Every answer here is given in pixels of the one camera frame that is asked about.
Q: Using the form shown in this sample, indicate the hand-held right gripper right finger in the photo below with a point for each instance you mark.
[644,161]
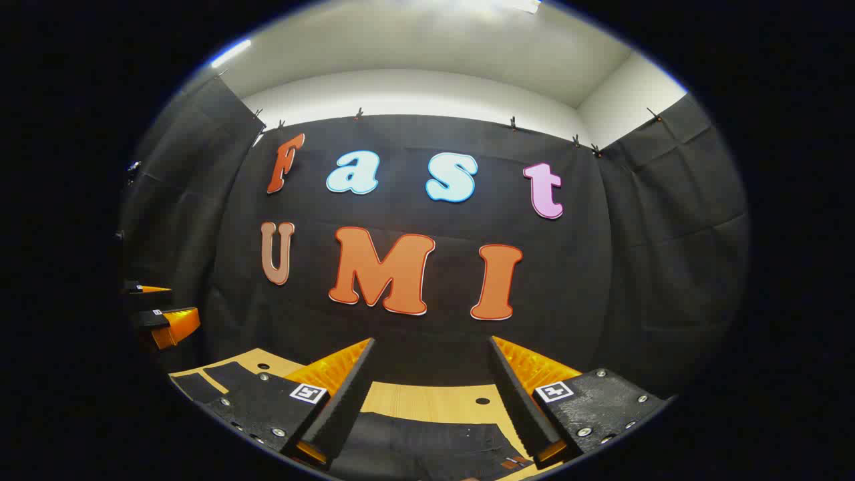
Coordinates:
[518,401]

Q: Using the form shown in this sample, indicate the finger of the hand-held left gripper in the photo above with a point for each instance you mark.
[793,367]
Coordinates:
[175,326]
[150,290]

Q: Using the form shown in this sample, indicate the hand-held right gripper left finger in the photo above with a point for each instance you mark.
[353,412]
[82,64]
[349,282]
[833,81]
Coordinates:
[344,401]

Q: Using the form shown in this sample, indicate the dark grey jeans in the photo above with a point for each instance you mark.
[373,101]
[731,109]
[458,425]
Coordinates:
[427,447]

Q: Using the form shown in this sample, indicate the ceiling light strip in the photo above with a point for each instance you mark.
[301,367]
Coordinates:
[230,53]

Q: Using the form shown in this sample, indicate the row of black cloth clips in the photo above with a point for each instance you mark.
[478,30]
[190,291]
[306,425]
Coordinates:
[513,123]

